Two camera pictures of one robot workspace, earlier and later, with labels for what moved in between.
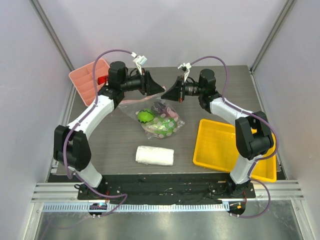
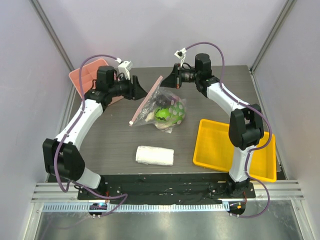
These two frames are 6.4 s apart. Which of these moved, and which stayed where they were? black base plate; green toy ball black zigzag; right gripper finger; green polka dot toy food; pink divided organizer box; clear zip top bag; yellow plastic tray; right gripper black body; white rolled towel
Moved: right gripper finger; green toy ball black zigzag; right gripper black body; clear zip top bag; green polka dot toy food
Stayed: pink divided organizer box; white rolled towel; yellow plastic tray; black base plate
